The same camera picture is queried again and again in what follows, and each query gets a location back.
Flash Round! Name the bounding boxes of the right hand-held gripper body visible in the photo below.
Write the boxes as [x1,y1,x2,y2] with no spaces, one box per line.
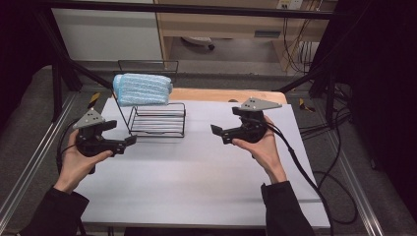
[221,96,283,146]

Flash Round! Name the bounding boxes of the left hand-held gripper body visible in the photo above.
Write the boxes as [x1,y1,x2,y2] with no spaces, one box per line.
[72,107,130,158]

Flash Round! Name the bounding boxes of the black wire rack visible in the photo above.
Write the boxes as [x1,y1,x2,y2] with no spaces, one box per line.
[112,59,188,139]

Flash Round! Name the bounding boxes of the blue striped cloth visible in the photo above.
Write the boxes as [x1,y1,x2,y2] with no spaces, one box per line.
[112,72,174,108]

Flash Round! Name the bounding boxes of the person's right hand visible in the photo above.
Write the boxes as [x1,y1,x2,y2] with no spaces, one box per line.
[231,115,288,185]

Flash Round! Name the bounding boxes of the person's left hand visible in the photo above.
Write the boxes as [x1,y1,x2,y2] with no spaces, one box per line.
[53,129,114,195]

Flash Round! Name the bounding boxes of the yellow black tape marker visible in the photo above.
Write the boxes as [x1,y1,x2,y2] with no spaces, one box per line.
[298,97,316,113]
[87,91,101,111]

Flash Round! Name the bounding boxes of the wooden table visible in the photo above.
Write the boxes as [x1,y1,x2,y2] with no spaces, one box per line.
[112,87,289,105]

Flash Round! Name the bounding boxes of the white table sheet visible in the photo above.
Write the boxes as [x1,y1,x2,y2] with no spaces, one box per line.
[75,97,331,230]

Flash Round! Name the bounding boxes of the white chair base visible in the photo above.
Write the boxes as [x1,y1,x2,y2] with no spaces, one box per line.
[180,35,216,51]

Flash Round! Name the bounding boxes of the light wooden desk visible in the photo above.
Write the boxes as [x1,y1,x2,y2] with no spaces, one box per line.
[152,0,339,73]

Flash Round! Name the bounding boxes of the white cabinet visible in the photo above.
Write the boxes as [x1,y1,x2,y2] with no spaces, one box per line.
[50,7,164,62]

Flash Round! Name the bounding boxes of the dark curtain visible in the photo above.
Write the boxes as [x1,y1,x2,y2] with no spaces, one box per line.
[323,0,417,215]
[0,0,55,136]

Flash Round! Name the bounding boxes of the white power strip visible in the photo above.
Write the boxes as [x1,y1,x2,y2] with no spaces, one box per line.
[276,0,305,11]

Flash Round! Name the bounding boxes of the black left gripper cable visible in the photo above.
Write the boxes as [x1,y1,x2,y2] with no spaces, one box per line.
[55,119,98,176]

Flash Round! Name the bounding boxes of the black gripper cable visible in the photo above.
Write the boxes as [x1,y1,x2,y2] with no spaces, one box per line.
[244,116,359,236]
[55,119,98,176]

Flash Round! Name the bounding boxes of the aluminium rail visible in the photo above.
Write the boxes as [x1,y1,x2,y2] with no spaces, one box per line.
[0,92,81,228]
[327,131,386,236]

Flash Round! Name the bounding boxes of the black metal frame stand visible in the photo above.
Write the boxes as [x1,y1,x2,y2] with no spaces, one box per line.
[276,19,355,129]
[32,6,118,123]

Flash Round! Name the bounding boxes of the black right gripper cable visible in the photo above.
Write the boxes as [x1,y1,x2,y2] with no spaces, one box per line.
[244,116,359,236]

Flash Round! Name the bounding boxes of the black floor cables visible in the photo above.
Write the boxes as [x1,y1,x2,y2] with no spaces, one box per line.
[299,83,354,141]

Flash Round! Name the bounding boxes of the hanging cables bundle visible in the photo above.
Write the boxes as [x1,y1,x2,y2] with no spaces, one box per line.
[281,16,317,75]

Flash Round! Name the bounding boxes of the black metal frame bar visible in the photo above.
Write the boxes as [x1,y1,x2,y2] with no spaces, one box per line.
[42,0,339,21]

